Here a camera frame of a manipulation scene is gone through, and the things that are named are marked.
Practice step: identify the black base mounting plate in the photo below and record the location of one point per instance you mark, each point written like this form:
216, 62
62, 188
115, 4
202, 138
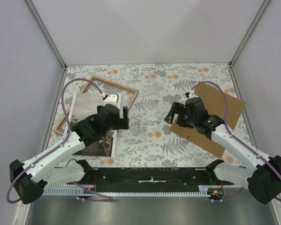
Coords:
150, 179

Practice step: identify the white slotted cable duct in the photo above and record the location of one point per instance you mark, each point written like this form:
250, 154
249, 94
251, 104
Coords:
77, 191

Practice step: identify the boardwalk landscape photo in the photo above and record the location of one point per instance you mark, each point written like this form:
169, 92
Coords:
93, 122

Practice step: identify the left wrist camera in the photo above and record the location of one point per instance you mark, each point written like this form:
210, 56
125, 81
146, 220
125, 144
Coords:
111, 99

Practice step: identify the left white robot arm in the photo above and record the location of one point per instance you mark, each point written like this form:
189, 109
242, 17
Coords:
33, 177

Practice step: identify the wooden picture frame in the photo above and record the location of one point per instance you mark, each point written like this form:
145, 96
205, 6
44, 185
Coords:
84, 103

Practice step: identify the floral patterned table mat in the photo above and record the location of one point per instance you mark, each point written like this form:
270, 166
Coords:
149, 141

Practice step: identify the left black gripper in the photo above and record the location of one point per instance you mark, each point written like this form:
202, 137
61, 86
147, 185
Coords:
122, 123

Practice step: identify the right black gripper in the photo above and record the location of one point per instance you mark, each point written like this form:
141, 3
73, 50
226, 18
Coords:
177, 108

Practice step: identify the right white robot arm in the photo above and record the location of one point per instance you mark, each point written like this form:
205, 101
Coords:
260, 174

